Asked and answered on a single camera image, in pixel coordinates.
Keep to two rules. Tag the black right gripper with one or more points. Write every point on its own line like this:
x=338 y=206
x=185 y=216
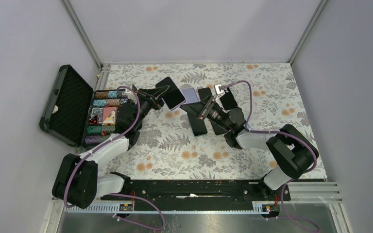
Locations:
x=195 y=108

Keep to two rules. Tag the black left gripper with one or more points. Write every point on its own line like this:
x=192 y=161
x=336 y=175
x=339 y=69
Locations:
x=156 y=93

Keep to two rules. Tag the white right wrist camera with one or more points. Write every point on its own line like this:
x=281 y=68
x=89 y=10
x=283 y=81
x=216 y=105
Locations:
x=219 y=91

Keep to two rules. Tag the floral table mat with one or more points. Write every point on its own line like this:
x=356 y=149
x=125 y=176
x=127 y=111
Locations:
x=167 y=148

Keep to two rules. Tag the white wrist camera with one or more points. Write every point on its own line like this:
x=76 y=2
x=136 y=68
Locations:
x=131 y=92
x=219 y=91

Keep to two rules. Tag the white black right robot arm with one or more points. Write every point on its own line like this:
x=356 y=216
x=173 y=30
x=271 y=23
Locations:
x=293 y=153

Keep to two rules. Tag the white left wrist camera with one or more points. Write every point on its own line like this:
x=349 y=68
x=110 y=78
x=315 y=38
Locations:
x=131 y=92

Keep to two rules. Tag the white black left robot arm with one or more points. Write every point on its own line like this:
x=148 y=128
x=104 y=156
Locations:
x=77 y=182

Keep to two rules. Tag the black poker chip case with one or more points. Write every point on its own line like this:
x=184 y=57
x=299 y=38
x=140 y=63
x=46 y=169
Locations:
x=78 y=115

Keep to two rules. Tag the lilac phone case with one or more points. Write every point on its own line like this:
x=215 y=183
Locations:
x=190 y=95

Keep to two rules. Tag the black phone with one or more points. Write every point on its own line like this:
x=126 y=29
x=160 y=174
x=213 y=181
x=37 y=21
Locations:
x=204 y=93

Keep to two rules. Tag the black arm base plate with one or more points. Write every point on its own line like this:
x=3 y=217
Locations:
x=199 y=195

